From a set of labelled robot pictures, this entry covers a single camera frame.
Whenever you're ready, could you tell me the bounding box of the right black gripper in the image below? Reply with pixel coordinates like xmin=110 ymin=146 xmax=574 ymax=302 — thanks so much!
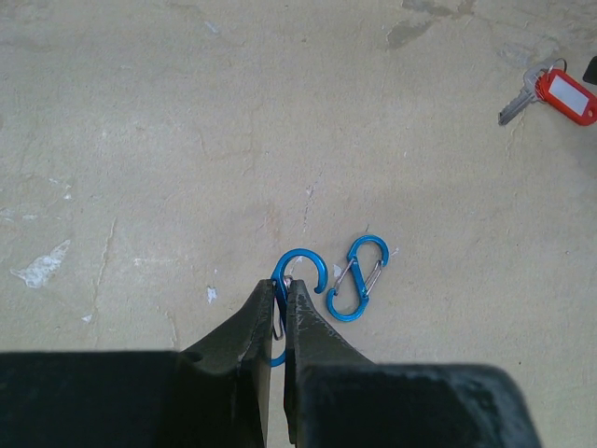
xmin=582 ymin=56 xmax=597 ymax=86

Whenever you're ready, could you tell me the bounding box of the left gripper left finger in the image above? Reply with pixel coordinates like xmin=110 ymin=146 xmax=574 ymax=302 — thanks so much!
xmin=1 ymin=280 xmax=274 ymax=447

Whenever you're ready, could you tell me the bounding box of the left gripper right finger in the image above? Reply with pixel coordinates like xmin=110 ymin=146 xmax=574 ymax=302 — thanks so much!
xmin=284 ymin=280 xmax=542 ymax=447

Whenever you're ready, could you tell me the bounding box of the silver key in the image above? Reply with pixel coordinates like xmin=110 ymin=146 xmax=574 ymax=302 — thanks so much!
xmin=497 ymin=58 xmax=567 ymax=126

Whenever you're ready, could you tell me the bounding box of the light blue S carabiner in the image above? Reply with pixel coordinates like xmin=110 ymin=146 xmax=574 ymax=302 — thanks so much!
xmin=326 ymin=234 xmax=390 ymax=322

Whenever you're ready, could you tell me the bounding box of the dark blue S carabiner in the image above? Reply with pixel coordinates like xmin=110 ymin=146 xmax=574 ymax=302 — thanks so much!
xmin=269 ymin=247 xmax=329 ymax=369

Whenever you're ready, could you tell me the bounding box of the red key tag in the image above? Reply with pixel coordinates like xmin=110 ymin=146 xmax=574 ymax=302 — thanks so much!
xmin=535 ymin=68 xmax=596 ymax=126

